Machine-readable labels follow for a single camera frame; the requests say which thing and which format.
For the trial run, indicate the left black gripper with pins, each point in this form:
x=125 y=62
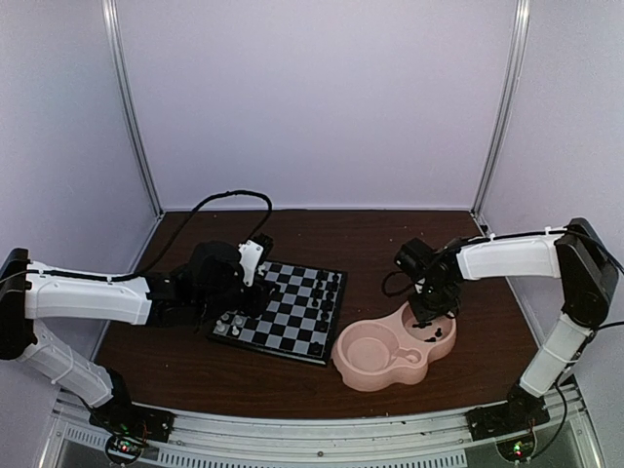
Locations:
x=260 y=298

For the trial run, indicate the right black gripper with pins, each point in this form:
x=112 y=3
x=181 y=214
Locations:
x=423 y=315

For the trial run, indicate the black and white chessboard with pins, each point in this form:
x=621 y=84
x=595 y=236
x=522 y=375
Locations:
x=289 y=327

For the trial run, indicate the black rook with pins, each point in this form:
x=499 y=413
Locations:
x=318 y=348

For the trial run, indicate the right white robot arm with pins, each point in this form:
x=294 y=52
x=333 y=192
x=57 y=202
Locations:
x=573 y=254

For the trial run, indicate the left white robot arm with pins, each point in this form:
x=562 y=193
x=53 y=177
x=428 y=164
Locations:
x=33 y=291

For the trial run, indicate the pile of black chess pieces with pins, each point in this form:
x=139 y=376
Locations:
x=427 y=332

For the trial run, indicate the pink double pet bowl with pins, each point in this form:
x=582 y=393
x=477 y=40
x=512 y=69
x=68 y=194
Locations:
x=371 y=355

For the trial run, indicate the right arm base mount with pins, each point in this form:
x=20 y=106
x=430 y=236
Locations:
x=499 y=420

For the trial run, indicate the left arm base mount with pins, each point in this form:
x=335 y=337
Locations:
x=141 y=424

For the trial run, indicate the front aluminium rail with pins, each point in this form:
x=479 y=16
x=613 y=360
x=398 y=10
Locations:
x=434 y=439

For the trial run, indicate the left aluminium frame post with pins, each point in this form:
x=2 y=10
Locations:
x=114 y=37

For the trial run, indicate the aluminium frame post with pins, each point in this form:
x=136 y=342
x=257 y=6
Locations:
x=114 y=37
x=513 y=72

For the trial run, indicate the right aluminium frame post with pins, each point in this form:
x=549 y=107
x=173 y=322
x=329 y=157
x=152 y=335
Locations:
x=513 y=72

